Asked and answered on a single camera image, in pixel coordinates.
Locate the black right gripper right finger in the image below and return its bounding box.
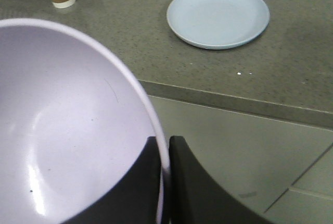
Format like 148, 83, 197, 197
169, 136, 270, 223

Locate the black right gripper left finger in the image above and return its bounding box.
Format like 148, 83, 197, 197
65, 136, 163, 223

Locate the purple plastic bowl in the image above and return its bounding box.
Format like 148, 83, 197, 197
1, 18, 171, 223

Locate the light blue plate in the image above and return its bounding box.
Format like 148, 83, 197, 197
166, 0, 270, 50

